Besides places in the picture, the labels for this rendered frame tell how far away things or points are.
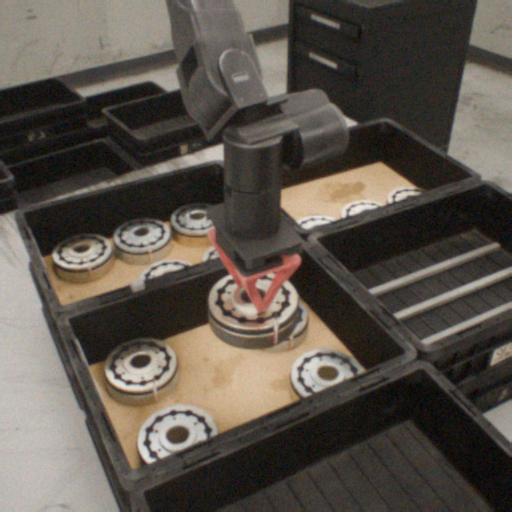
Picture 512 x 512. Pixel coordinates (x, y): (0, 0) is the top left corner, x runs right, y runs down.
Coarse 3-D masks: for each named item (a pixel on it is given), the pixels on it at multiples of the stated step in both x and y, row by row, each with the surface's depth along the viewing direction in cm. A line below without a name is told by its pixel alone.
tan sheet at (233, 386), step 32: (320, 320) 101; (192, 352) 95; (224, 352) 95; (256, 352) 95; (288, 352) 95; (96, 384) 90; (192, 384) 90; (224, 384) 90; (256, 384) 90; (288, 384) 90; (128, 416) 85; (224, 416) 85; (256, 416) 85; (128, 448) 81
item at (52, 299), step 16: (160, 176) 117; (96, 192) 112; (112, 192) 114; (32, 208) 108; (48, 208) 109; (32, 240) 101; (32, 256) 98; (176, 272) 95; (48, 288) 94; (128, 288) 91; (48, 304) 90; (80, 304) 88
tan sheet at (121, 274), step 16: (112, 240) 118; (48, 256) 114; (176, 256) 114; (192, 256) 114; (48, 272) 110; (112, 272) 110; (128, 272) 110; (64, 288) 107; (80, 288) 107; (96, 288) 107; (112, 288) 107; (64, 304) 104
